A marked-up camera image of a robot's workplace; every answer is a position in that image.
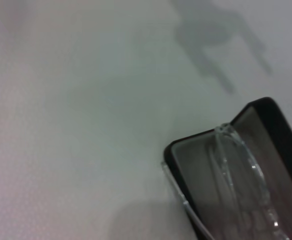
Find clear plastic glasses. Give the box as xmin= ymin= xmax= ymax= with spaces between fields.
xmin=160 ymin=122 xmax=291 ymax=240

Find black glasses case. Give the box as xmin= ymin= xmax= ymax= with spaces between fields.
xmin=163 ymin=96 xmax=292 ymax=240

